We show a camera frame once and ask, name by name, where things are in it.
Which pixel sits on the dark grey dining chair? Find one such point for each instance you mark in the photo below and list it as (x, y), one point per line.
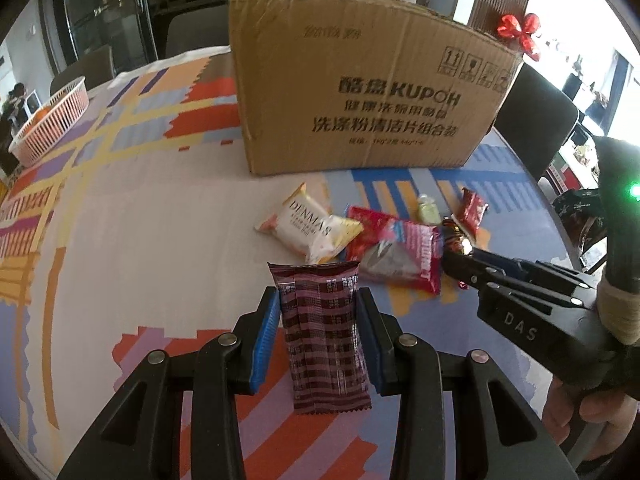
(537, 120)

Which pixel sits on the white snack packet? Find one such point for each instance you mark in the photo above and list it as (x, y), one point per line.
(305, 225)

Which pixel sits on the white plastic basket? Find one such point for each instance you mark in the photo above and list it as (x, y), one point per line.
(47, 130)

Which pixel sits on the black framed glass sliding doors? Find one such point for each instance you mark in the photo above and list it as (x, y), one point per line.
(125, 5)

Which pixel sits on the brown cardboard box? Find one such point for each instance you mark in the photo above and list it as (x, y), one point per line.
(350, 85)

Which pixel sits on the black backpack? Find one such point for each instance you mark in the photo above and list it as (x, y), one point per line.
(575, 207)

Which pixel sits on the small dark red snack packet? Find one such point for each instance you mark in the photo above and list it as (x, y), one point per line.
(471, 210)

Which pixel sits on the small white appliance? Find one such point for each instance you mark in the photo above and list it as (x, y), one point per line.
(31, 101)

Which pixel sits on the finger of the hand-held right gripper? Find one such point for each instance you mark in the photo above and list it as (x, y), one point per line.
(465, 267)
(500, 262)

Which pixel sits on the colourful patterned table mat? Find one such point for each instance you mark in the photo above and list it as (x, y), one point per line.
(150, 210)

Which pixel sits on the person's right hand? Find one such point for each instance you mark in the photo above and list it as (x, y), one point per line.
(562, 410)

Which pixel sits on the small yellow-green packet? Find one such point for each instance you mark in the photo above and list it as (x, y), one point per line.
(429, 210)

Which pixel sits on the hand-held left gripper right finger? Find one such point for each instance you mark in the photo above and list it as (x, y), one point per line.
(367, 340)

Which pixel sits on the red foil balloon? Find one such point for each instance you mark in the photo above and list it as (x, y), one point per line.
(520, 32)

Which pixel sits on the maroon striped snack packet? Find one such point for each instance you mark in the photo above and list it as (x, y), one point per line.
(320, 320)

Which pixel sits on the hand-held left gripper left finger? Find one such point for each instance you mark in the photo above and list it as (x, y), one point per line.
(265, 340)

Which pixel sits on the magenta snack packet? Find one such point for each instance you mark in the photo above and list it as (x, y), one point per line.
(420, 255)

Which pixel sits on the dark foil candy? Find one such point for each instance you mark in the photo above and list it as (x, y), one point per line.
(457, 240)

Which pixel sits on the pile of oranges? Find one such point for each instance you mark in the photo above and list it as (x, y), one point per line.
(42, 115)

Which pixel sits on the dark stuffed toy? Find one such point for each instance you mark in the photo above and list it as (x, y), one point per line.
(15, 102)

